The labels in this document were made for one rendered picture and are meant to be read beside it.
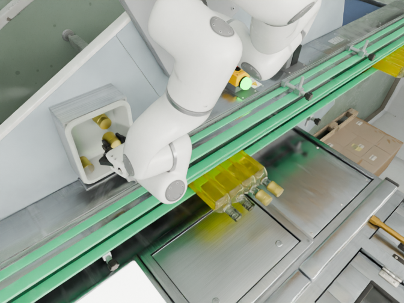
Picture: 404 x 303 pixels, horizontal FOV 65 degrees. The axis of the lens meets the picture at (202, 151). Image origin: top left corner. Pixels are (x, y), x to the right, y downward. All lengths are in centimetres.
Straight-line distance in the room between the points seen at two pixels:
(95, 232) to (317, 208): 79
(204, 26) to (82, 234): 68
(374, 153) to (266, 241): 417
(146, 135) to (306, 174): 95
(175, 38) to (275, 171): 98
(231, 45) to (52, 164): 67
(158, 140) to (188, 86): 12
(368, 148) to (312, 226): 404
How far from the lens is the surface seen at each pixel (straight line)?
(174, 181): 65
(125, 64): 91
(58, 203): 101
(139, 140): 55
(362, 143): 525
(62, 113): 83
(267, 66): 73
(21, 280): 94
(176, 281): 103
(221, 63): 44
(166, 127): 52
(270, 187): 107
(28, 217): 101
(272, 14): 46
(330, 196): 134
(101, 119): 87
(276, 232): 114
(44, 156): 94
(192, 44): 44
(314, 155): 147
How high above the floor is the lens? 145
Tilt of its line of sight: 31 degrees down
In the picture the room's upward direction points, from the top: 130 degrees clockwise
